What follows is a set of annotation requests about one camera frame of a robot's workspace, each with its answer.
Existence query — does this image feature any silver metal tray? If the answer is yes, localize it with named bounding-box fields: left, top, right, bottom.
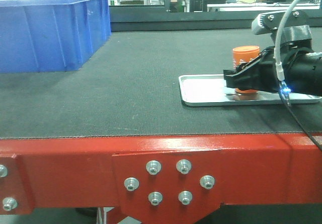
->
left=178, top=73, right=322, bottom=107

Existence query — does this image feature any red conveyor frame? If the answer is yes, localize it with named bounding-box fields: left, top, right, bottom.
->
left=1, top=133, right=321, bottom=223

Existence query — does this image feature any orange cylindrical capacitor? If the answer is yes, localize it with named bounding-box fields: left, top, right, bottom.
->
left=232, top=45, right=260, bottom=95

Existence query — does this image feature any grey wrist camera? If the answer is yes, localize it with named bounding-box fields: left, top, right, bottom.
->
left=251, top=10, right=312, bottom=44

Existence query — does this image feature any blue bin on conveyor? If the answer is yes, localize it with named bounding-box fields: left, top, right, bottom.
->
left=1, top=0, right=111, bottom=73

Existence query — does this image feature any grey white cable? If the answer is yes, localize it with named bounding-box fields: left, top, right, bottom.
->
left=274, top=0, right=322, bottom=150

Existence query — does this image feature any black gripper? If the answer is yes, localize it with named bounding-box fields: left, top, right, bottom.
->
left=223, top=47, right=321, bottom=96

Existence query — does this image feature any black conveyor belt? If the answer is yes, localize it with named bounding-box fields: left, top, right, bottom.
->
left=1, top=29, right=321, bottom=139

